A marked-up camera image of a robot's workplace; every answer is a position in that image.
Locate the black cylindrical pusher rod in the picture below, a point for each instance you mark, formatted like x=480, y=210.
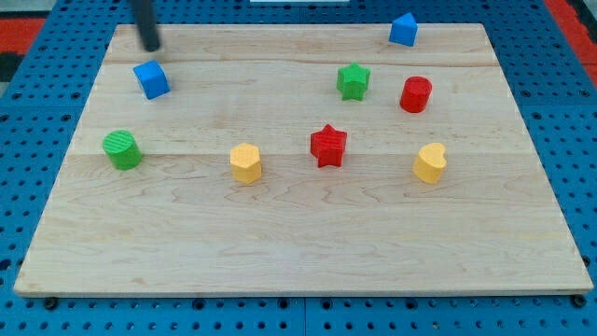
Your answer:
x=145, y=19

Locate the blue cube block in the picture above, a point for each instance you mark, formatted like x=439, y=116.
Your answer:
x=152, y=79

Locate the green star block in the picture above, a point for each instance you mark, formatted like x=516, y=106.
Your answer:
x=352, y=82

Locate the blue triangular prism block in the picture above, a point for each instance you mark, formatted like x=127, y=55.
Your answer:
x=404, y=30

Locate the light wooden board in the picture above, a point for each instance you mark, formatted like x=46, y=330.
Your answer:
x=179, y=224

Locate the red star block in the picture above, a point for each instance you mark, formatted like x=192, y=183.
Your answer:
x=328, y=146

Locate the green cylinder block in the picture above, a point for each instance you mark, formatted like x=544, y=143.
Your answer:
x=121, y=149

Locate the red cylinder block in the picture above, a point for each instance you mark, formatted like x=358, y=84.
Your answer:
x=415, y=94

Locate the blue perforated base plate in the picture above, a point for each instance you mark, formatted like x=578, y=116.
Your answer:
x=549, y=81

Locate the yellow hexagon block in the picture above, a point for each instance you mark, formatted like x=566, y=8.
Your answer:
x=245, y=163

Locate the yellow heart block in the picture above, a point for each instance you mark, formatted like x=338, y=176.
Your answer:
x=430, y=163

